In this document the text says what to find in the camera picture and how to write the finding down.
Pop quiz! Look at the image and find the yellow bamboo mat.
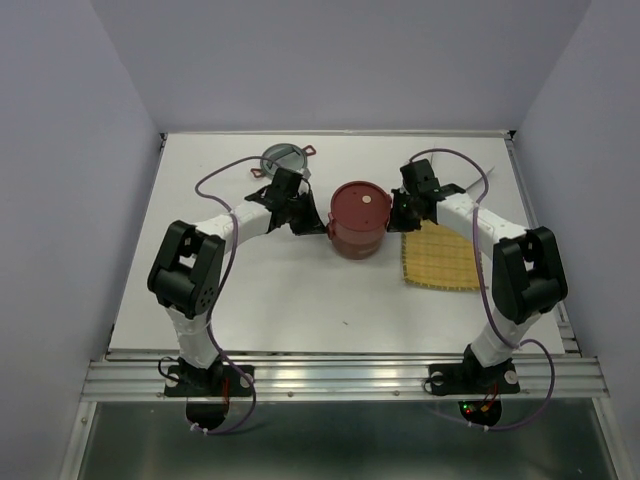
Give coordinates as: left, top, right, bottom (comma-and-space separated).
401, 221, 480, 292

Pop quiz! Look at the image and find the grey lid with red clips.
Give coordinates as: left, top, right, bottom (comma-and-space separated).
250, 143, 317, 179

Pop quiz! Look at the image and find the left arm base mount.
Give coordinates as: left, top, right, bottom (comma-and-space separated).
157, 361, 257, 436

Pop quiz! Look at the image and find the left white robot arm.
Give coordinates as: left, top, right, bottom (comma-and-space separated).
147, 168, 326, 394

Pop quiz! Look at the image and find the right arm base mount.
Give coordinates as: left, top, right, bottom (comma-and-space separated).
423, 361, 520, 427

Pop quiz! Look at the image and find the red steel bowl with clips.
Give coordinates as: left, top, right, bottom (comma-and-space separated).
328, 212, 389, 245

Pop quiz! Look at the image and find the red steel lunch bowl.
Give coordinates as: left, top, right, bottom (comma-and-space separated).
332, 238, 382, 260

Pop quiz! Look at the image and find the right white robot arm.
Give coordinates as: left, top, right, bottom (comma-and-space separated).
387, 153, 568, 390

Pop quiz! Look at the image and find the aluminium front rail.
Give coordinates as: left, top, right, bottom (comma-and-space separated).
81, 354, 610, 402

